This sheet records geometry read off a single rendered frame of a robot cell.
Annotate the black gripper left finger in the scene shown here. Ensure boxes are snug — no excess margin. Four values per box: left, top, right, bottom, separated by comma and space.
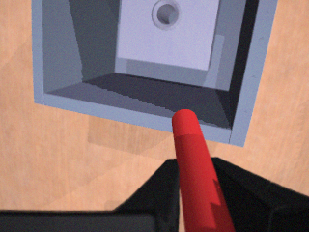
0, 159, 181, 232

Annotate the red peg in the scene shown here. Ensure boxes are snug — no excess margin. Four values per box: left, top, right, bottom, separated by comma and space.
172, 109, 236, 232

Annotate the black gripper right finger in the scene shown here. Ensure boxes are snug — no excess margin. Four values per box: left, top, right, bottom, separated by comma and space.
211, 157, 309, 232

